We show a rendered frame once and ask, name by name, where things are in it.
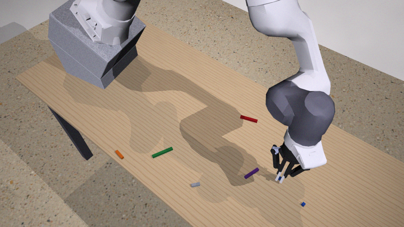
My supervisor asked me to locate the purple rod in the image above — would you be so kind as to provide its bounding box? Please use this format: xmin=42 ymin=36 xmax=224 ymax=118
xmin=244 ymin=168 xmax=259 ymax=179

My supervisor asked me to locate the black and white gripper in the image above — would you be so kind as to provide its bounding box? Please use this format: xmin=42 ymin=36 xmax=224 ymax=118
xmin=270 ymin=142 xmax=310 ymax=183

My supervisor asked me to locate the orange rod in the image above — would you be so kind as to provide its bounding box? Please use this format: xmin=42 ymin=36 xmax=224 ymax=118
xmin=115 ymin=150 xmax=124 ymax=159

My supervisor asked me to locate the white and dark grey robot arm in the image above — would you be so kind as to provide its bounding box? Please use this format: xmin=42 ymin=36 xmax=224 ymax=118
xmin=70 ymin=0 xmax=335 ymax=169

